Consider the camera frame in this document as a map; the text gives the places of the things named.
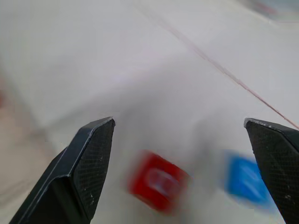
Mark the blue letter block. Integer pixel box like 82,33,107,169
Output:
225,150,285,217

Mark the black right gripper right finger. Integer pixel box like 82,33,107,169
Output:
243,118,299,224

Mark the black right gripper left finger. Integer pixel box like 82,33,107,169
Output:
8,116,115,224

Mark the red letter block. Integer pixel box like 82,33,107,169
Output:
128,151,192,214

